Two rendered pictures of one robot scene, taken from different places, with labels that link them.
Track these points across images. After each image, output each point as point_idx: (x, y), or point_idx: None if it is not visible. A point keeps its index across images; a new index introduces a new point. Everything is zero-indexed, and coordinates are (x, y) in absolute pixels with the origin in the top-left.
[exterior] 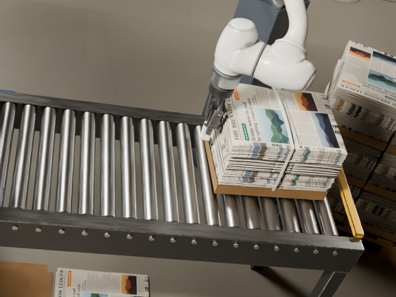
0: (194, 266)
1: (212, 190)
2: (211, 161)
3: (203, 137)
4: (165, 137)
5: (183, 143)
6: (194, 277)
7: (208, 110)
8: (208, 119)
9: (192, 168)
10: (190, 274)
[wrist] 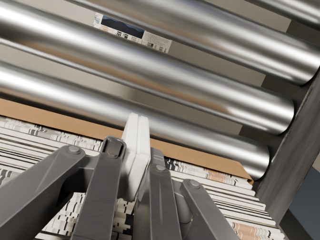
0: (165, 109)
1: (9, 96)
2: (89, 131)
3: (126, 125)
4: (252, 40)
5: (211, 87)
6: (152, 104)
7: (170, 208)
8: (105, 174)
9: (106, 72)
10: (157, 100)
